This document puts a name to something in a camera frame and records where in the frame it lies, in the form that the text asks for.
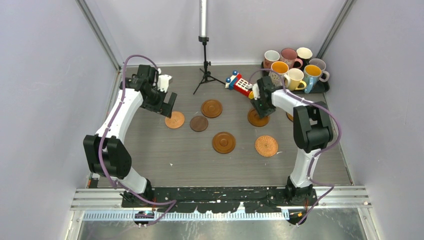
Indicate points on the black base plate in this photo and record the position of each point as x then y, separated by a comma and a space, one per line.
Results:
219, 200

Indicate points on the black tripod with pole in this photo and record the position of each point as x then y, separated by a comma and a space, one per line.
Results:
204, 39

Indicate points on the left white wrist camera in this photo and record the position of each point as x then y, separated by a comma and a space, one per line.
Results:
163, 81

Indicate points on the yellow mug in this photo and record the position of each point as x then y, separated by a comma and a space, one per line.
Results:
294, 80

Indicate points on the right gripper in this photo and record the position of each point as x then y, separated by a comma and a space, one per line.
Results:
262, 113

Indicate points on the black tray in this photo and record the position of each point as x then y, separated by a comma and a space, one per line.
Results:
322, 86

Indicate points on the blue mug orange inside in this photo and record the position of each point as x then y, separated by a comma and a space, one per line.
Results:
312, 75

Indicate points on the dark wooden coaster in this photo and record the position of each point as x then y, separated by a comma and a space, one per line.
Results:
199, 123

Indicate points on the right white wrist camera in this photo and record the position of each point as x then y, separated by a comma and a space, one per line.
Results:
255, 92

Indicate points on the ridged wooden coaster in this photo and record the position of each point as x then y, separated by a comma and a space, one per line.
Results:
290, 117
255, 120
223, 142
211, 108

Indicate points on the toy block house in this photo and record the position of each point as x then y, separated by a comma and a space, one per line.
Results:
238, 83

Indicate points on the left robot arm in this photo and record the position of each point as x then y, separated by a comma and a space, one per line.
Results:
105, 151

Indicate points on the patterned mug orange inside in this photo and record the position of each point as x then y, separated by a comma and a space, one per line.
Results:
277, 74

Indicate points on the pink mug white inside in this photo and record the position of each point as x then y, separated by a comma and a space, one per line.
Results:
269, 57

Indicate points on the grey mug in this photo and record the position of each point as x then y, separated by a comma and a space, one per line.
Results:
319, 63

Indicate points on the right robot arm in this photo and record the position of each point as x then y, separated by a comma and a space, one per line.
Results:
312, 131

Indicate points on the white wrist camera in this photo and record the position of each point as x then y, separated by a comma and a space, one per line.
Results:
255, 92
163, 81

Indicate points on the woven coaster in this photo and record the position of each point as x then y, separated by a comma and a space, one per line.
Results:
266, 146
176, 120

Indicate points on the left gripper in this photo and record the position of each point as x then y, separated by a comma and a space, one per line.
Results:
167, 107

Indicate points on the black mug white inside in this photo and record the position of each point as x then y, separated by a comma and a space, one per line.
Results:
304, 54

